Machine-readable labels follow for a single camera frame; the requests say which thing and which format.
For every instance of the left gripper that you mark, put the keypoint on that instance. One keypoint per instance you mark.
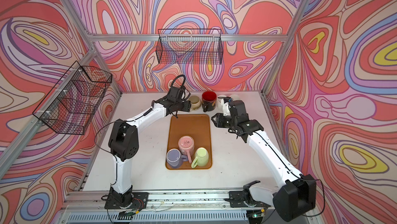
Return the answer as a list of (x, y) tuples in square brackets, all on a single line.
[(187, 105)]

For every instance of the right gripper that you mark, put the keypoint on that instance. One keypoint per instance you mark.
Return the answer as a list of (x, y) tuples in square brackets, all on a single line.
[(218, 119)]

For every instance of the beige speckled mug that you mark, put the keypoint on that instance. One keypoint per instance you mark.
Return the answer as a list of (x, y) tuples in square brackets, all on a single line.
[(195, 102)]

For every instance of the white mug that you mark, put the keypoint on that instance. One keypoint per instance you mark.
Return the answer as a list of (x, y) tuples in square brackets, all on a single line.
[(220, 101)]

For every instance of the brown wooden tray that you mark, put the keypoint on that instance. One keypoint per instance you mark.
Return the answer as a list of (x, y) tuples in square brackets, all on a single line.
[(190, 135)]

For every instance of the black patterned mug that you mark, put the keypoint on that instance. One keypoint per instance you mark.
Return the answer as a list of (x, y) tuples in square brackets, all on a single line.
[(209, 99)]

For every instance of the light green mug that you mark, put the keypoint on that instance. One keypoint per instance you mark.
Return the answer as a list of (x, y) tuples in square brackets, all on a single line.
[(201, 158)]

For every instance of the pink mug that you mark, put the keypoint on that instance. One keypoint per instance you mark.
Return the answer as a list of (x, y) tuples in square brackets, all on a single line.
[(186, 146)]

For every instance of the purple mug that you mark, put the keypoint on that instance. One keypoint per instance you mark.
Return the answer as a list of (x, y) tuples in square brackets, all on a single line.
[(175, 158)]

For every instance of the light blue mug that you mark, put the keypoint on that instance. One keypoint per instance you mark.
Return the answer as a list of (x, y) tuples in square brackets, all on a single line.
[(235, 97)]

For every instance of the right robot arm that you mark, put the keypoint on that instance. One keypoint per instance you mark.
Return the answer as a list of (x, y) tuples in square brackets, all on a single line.
[(295, 194)]

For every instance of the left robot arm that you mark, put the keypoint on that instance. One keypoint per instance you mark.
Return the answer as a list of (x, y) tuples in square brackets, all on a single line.
[(124, 143)]

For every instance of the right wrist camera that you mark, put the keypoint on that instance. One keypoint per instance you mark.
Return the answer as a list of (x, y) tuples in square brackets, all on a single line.
[(226, 106)]

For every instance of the black wire basket back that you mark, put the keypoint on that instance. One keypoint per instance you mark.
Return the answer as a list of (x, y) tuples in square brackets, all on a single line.
[(189, 46)]

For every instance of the black wire basket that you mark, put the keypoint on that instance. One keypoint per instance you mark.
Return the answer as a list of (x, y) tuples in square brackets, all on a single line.
[(75, 103), (189, 46)]

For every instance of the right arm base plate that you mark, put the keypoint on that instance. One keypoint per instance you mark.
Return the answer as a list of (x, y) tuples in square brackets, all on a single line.
[(242, 198)]

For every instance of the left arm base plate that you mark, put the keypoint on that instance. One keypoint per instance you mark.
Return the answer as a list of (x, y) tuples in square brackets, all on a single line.
[(134, 201)]

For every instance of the black wire basket left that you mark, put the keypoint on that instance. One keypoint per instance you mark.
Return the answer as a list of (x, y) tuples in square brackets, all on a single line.
[(75, 103)]

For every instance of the aluminium mounting rail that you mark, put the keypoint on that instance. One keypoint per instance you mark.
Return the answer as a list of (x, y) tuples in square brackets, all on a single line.
[(202, 199)]

